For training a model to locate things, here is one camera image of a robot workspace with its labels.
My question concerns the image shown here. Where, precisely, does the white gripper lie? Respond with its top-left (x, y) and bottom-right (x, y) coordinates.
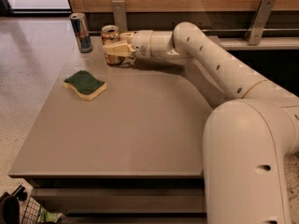
top-left (103, 30), bottom-right (153, 59)

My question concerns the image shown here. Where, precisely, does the orange soda can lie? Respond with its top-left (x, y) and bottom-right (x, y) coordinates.
top-left (101, 25), bottom-right (124, 65)

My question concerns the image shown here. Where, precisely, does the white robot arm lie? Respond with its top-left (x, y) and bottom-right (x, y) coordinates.
top-left (104, 22), bottom-right (299, 224)

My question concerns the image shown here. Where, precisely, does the silver blue redbull can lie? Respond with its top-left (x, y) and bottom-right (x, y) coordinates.
top-left (69, 13), bottom-right (93, 53)

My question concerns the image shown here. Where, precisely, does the green yellow sponge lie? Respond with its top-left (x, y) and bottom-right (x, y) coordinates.
top-left (64, 70), bottom-right (107, 101)

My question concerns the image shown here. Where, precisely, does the grey table drawer front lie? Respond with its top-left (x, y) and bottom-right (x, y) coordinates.
top-left (32, 189), bottom-right (206, 214)

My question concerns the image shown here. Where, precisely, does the black object bottom left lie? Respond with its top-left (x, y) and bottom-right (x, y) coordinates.
top-left (0, 185), bottom-right (28, 224)

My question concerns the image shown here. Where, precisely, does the horizontal metal rail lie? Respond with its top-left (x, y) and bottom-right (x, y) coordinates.
top-left (89, 27), bottom-right (299, 37)

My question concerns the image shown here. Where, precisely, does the left metal wall bracket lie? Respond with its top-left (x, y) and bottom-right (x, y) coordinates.
top-left (112, 0), bottom-right (128, 32)

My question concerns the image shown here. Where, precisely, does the metal wall bracket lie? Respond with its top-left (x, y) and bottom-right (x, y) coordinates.
top-left (112, 0), bottom-right (128, 32)
top-left (245, 0), bottom-right (277, 46)

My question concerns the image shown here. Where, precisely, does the right metal wall bracket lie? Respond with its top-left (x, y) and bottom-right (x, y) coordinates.
top-left (245, 0), bottom-right (277, 46)

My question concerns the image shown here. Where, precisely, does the wire basket with green item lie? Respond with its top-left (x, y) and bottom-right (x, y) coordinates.
top-left (21, 198), bottom-right (64, 224)

